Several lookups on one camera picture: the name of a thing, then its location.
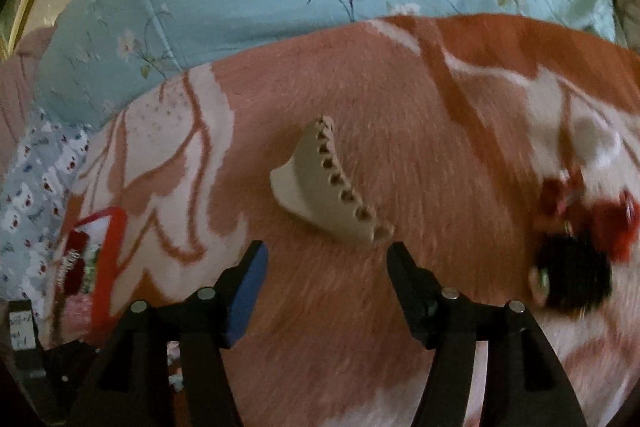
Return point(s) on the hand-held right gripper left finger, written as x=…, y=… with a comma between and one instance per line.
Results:
x=245, y=297

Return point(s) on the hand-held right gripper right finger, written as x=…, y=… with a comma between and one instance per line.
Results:
x=420, y=297

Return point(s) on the red and black bow clip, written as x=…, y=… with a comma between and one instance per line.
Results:
x=75, y=259

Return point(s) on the red and white box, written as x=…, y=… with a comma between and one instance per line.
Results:
x=107, y=267

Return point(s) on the beige hair claw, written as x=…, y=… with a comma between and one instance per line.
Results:
x=320, y=187

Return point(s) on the black beaded scrunchie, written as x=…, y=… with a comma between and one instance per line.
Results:
x=575, y=274

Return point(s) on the orange and white blanket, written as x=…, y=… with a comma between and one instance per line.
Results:
x=400, y=132

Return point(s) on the grey koala print pillow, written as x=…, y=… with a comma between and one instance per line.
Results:
x=35, y=197

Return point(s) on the pink quilted cloth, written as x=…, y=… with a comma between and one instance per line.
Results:
x=20, y=82

